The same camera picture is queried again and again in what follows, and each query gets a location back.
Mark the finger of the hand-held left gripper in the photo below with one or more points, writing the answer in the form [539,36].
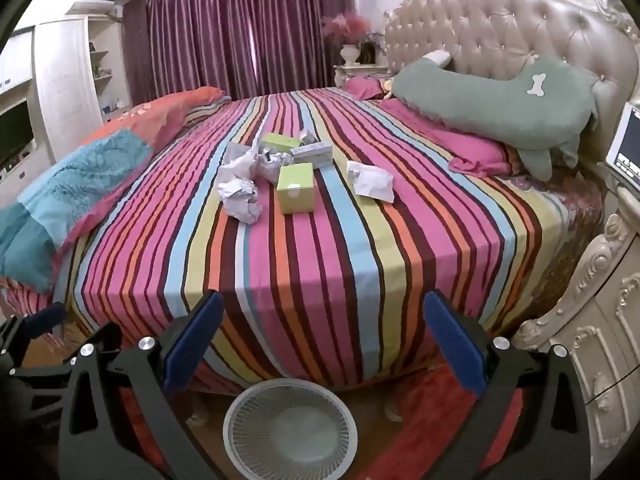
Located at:
[35,377]
[46,317]

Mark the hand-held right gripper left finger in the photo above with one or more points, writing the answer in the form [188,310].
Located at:
[195,345]

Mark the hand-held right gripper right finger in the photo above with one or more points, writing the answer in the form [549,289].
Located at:
[455,350]

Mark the white mesh wastebasket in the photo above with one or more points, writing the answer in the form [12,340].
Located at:
[290,430]

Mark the large white paper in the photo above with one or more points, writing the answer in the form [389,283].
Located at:
[240,197]

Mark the white printed box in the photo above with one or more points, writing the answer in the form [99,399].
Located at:
[312,154]

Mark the red rug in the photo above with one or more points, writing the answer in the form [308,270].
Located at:
[415,396]

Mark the ornate cream nightstand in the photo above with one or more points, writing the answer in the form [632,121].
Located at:
[590,310]

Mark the striped bed sheet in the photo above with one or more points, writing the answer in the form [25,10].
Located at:
[325,260]

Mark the orange and blue quilt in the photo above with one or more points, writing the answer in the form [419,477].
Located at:
[100,170]

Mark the green box with round hole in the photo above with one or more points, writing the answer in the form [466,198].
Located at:
[296,189]

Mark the black television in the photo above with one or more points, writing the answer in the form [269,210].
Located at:
[15,132]

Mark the crumpled white paper sheet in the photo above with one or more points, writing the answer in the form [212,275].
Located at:
[372,181]

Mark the large pink pillow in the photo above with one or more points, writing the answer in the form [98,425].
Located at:
[470,156]

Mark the flat green box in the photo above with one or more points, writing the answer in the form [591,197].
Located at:
[279,141]

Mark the small crumpled white paper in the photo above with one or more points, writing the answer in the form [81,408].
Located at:
[307,135]

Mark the green dog-shaped plush pillow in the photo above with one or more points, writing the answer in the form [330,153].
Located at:
[475,95]

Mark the white screen device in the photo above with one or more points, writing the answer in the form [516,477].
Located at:
[625,145]

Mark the small pink pillow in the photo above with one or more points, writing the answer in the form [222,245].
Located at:
[365,87]

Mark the small cream nightstand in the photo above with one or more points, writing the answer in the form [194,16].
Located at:
[360,71]

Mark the white vase with pink feathers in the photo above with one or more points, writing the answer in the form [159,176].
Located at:
[350,52]

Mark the purple curtain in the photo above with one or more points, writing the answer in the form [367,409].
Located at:
[225,30]

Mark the white wall cabinet unit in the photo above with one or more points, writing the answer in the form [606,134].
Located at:
[65,70]

